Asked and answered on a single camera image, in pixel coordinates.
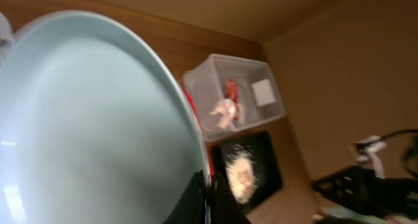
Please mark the rice food leftovers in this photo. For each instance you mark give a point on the rice food leftovers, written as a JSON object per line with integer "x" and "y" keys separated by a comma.
{"x": 240, "y": 173}

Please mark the red plastic tray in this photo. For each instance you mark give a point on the red plastic tray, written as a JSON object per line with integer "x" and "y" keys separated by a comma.
{"x": 208, "y": 155}

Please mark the red snack wrapper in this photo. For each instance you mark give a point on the red snack wrapper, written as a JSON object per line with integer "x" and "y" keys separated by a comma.
{"x": 232, "y": 93}

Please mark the black food waste tray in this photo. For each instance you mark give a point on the black food waste tray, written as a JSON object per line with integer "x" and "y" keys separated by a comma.
{"x": 266, "y": 168}

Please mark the white tissue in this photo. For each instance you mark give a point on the white tissue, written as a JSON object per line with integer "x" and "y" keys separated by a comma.
{"x": 229, "y": 112}

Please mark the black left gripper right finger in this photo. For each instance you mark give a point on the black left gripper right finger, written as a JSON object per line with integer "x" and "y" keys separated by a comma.
{"x": 224, "y": 208}

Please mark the clear plastic bin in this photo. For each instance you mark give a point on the clear plastic bin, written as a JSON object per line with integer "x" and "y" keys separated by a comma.
{"x": 259, "y": 93}

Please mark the light blue plate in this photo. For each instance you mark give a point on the light blue plate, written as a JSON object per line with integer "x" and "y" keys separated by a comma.
{"x": 94, "y": 127}

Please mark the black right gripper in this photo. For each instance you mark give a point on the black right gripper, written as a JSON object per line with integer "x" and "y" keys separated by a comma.
{"x": 367, "y": 190}

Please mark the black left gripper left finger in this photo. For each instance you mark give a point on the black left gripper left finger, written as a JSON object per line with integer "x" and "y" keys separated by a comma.
{"x": 191, "y": 206}

